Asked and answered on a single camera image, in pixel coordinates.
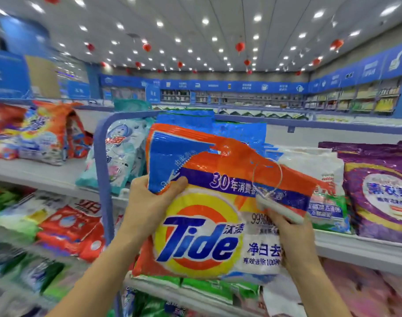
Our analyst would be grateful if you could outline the small blue hanging sign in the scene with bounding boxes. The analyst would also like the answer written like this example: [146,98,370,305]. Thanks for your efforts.
[146,84,161,103]

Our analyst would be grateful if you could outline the rows of small red lanterns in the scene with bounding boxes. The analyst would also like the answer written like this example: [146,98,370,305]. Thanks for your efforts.
[42,0,324,73]

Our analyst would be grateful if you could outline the person's right hand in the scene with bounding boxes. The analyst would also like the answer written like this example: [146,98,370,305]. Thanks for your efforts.
[267,208,321,275]

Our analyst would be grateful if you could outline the wall shelf of detergent bottles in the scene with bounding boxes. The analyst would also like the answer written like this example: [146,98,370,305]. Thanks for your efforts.
[307,79,402,115]

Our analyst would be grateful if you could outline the purple lavender detergent bags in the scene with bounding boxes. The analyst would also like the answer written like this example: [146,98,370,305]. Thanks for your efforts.
[338,151,402,245]

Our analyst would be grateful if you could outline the rows of round ceiling lights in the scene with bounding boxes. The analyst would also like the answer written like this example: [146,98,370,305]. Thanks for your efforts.
[0,0,400,70]

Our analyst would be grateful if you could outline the blue beige column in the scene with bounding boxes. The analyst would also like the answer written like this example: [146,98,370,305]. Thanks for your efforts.
[0,16,60,100]

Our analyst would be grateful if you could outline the green Ariel detergent bags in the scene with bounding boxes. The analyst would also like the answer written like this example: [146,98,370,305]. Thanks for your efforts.
[280,147,352,234]

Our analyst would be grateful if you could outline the person's left hand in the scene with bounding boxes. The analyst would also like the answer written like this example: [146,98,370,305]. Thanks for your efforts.
[118,175,189,245]

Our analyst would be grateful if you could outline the row of green boxes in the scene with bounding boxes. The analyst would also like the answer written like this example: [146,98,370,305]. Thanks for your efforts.
[217,107,307,121]

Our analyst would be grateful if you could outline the blue aisle sign board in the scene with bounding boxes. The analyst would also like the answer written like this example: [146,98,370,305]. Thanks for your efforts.
[0,49,31,100]

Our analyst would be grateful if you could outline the large blue hanging sign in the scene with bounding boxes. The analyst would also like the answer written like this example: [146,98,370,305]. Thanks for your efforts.
[68,81,91,100]

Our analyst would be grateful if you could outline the blue wall shelving unit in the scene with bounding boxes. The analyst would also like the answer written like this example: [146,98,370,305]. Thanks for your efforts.
[307,41,402,119]

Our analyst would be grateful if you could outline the purple lavender detergent bag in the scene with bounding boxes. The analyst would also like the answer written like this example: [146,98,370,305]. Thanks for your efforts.
[318,140,402,156]

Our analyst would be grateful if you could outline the person's right forearm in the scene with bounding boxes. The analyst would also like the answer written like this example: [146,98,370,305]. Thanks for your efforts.
[287,261,354,317]

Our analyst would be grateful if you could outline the orange blue small detergent packet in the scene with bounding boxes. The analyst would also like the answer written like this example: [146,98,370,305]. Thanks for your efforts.
[131,124,321,284]

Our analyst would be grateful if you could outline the blue wall sign band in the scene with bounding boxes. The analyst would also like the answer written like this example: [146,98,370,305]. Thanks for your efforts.
[98,74,310,95]

